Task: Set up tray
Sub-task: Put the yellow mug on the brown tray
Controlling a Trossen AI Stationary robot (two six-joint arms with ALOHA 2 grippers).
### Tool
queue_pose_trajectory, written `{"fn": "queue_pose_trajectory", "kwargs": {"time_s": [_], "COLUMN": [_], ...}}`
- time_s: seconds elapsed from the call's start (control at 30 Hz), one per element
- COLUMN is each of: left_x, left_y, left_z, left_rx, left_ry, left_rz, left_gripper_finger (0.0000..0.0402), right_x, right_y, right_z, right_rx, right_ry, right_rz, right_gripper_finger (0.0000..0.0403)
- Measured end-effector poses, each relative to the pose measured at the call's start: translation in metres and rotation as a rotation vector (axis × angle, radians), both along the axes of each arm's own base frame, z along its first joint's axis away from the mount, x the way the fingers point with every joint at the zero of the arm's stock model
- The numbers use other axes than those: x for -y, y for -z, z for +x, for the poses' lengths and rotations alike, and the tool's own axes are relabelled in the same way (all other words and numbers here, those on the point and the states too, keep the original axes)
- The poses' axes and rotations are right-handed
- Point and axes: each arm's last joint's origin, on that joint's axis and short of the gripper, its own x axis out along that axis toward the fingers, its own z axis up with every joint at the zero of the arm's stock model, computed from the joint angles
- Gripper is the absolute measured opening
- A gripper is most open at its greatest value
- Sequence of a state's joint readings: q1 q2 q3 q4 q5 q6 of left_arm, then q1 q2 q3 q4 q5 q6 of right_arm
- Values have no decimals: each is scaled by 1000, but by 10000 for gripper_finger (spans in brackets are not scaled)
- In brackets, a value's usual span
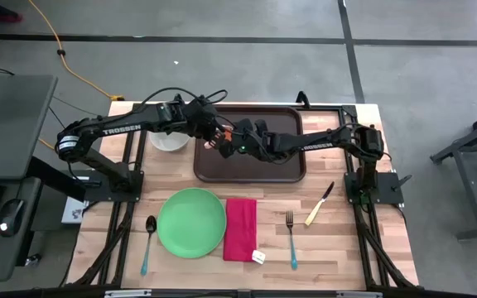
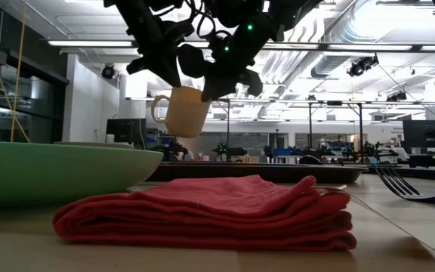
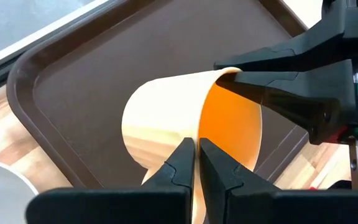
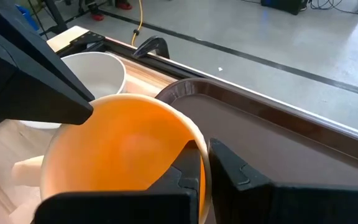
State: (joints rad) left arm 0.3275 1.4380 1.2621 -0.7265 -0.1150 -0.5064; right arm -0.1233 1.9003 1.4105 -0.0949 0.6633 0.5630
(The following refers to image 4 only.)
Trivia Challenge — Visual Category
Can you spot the black table clamp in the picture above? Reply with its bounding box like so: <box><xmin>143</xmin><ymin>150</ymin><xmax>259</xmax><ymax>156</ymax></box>
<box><xmin>131</xmin><ymin>35</ymin><xmax>171</xmax><ymax>60</ymax></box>

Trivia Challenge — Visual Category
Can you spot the yellow extension cable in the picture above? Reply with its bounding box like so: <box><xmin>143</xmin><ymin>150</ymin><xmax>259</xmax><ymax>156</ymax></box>
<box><xmin>130</xmin><ymin>0</ymin><xmax>144</xmax><ymax>47</ymax></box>

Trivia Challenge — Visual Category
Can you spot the brown plastic tray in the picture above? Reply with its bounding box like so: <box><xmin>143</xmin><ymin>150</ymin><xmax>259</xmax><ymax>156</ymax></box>
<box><xmin>155</xmin><ymin>77</ymin><xmax>358</xmax><ymax>224</ymax></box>

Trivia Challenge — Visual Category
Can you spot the white bowl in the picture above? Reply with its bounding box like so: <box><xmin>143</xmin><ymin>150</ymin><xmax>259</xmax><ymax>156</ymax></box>
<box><xmin>19</xmin><ymin>51</ymin><xmax>127</xmax><ymax>130</ymax></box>

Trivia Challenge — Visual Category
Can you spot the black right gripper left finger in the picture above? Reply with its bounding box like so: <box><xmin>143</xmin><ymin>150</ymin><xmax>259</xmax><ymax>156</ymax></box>
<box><xmin>34</xmin><ymin>139</ymin><xmax>207</xmax><ymax>224</ymax></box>

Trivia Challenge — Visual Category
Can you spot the person's foot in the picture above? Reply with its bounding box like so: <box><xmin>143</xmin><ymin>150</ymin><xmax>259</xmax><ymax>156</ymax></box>
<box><xmin>90</xmin><ymin>11</ymin><xmax>105</xmax><ymax>22</ymax></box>
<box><xmin>116</xmin><ymin>0</ymin><xmax>133</xmax><ymax>10</ymax></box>

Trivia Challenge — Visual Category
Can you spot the black equipment box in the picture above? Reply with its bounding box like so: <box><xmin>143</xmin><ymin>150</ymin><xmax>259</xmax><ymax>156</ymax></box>
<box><xmin>260</xmin><ymin>0</ymin><xmax>310</xmax><ymax>16</ymax></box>

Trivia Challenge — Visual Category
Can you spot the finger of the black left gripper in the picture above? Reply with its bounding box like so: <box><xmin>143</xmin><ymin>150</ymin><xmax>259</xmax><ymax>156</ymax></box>
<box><xmin>0</xmin><ymin>0</ymin><xmax>95</xmax><ymax>135</ymax></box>

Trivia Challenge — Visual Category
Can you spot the pale orange plastic mug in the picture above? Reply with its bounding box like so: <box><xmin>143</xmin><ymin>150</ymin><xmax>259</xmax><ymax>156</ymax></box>
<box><xmin>11</xmin><ymin>93</ymin><xmax>213</xmax><ymax>224</ymax></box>

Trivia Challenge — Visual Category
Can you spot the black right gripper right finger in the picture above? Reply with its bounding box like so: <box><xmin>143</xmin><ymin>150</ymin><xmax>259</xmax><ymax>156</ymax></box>
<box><xmin>208</xmin><ymin>138</ymin><xmax>358</xmax><ymax>224</ymax></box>

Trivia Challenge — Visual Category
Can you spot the blue plastic bin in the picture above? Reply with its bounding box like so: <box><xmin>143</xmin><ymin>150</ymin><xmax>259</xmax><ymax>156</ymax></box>
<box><xmin>14</xmin><ymin>3</ymin><xmax>40</xmax><ymax>32</ymax></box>

